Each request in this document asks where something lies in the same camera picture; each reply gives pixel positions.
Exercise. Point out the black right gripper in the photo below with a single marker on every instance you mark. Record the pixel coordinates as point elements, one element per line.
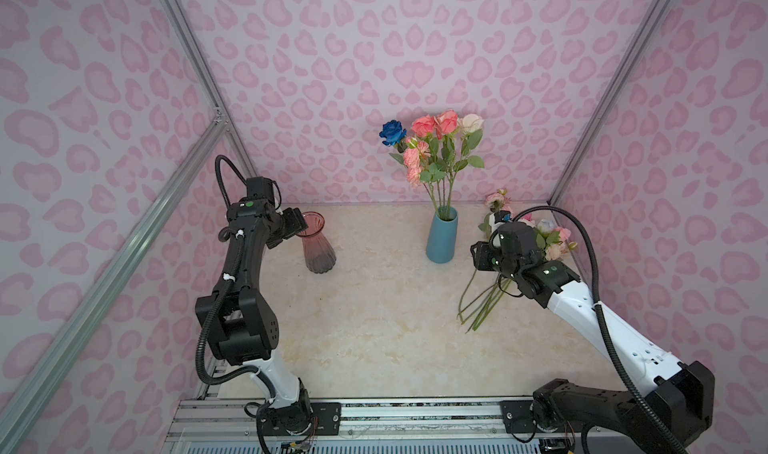
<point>480,255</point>

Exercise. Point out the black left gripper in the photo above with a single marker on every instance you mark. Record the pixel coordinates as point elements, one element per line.
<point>294,221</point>

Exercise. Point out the red ribbed glass vase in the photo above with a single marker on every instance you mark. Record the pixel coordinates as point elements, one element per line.
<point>320,256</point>

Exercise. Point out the teal ceramic vase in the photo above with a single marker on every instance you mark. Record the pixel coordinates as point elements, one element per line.
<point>440,247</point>

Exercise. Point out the pink carnation spray stem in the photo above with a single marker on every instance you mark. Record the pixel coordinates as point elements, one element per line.
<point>422,170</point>

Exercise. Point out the blue artificial rose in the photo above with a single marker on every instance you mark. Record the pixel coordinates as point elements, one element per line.
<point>393,134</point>

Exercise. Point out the coral pink artificial rose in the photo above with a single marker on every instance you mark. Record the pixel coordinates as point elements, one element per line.
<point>424,128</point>

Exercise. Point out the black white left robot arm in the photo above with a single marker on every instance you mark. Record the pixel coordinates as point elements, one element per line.
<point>239,330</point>

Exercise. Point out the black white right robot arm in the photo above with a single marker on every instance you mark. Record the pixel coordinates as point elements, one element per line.
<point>665,405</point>

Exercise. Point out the bunch of artificial flowers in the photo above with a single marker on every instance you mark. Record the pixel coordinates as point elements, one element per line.
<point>524,243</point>

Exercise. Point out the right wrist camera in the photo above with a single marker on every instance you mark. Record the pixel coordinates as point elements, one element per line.
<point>499,217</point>

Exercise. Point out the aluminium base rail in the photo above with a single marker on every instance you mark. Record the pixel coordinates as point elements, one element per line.
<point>386,425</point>

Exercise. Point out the aluminium frame left corner post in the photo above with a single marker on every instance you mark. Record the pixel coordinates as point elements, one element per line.
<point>210,88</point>

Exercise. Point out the aluminium frame corner post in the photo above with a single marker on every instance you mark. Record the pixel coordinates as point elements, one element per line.
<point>210,88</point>
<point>643,37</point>

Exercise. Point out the aluminium frame right corner post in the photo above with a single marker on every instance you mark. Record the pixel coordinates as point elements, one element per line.
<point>643,37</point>

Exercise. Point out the aluminium frame left diagonal bar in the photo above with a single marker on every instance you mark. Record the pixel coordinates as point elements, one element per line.
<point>35,392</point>

